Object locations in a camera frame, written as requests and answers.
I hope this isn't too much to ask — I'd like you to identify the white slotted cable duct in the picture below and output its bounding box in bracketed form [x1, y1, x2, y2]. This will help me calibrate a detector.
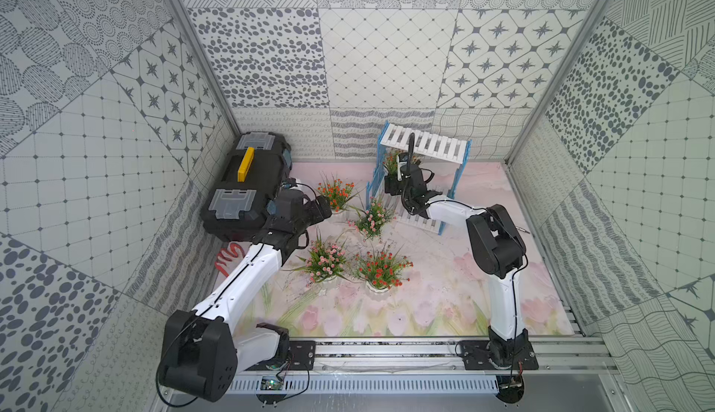
[227, 374, 499, 395]

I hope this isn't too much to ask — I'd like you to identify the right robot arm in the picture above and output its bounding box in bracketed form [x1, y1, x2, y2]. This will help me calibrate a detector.
[385, 164, 529, 367]

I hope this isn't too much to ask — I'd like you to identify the pink flower plant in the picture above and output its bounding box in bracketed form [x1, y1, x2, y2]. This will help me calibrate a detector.
[290, 235, 349, 285]
[350, 197, 396, 239]

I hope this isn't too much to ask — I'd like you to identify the pink flower plant front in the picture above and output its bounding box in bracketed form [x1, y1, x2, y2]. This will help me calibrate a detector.
[290, 235, 349, 285]

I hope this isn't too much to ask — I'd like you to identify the aluminium rail frame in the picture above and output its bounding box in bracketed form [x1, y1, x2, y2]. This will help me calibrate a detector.
[236, 337, 616, 377]

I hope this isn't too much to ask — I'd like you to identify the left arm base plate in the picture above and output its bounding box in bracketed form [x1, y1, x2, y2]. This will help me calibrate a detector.
[248, 339, 317, 371]

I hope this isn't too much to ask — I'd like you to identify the black plastic toolbox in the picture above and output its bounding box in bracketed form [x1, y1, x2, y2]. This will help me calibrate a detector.
[200, 132, 292, 242]

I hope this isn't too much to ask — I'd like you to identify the orange flower potted plant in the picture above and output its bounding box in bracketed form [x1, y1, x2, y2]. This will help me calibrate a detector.
[318, 177, 357, 213]

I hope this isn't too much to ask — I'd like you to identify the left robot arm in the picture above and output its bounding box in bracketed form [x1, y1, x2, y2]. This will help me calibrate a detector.
[155, 189, 331, 402]

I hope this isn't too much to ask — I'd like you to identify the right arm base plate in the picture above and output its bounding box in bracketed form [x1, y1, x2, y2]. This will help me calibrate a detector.
[455, 339, 539, 371]

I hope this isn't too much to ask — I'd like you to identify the blue white slatted rack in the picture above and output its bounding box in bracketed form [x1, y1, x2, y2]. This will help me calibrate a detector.
[366, 122, 471, 207]

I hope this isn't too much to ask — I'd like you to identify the red flower plant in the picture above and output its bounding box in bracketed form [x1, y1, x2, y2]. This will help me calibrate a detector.
[353, 250, 413, 293]
[383, 149, 422, 185]

